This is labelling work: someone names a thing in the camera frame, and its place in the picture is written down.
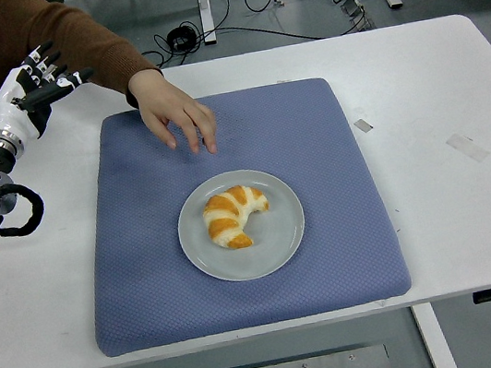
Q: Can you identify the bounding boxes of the white table leg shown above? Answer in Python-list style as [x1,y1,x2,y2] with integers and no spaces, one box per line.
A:
[410,300,460,368]

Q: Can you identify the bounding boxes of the person's hand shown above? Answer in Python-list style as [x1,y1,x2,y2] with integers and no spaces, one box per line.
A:
[125,59,222,166]

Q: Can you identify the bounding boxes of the blue quilted mat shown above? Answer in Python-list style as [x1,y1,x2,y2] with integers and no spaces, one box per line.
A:
[59,66,418,361]

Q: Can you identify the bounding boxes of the striped croissant bread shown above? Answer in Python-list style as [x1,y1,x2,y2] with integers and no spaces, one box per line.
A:
[198,180,276,254]

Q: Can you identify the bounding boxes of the large clear tape piece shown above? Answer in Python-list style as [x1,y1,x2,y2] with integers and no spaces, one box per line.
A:
[444,127,491,167]

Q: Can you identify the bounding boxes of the small clear tape piece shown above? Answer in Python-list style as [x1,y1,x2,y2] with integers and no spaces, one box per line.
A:
[353,116,376,134]

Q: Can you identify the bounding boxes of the grey foot pedal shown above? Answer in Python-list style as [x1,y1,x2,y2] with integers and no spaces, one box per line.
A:
[340,0,377,34]

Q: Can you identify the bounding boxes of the tangled black floor cable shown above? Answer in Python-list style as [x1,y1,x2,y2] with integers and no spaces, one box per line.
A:
[138,39,190,71]

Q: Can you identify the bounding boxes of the long black floor cable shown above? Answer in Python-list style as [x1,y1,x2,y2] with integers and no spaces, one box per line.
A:
[197,4,372,59]

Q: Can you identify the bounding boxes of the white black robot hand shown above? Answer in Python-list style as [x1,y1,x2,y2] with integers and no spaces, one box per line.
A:
[0,33,104,146]

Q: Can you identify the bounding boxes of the coiled black cable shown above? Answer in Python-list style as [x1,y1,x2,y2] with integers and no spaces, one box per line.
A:
[163,22,202,57]

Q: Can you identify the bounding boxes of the grey round plate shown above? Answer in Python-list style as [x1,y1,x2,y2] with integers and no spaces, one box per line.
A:
[169,160,314,291]

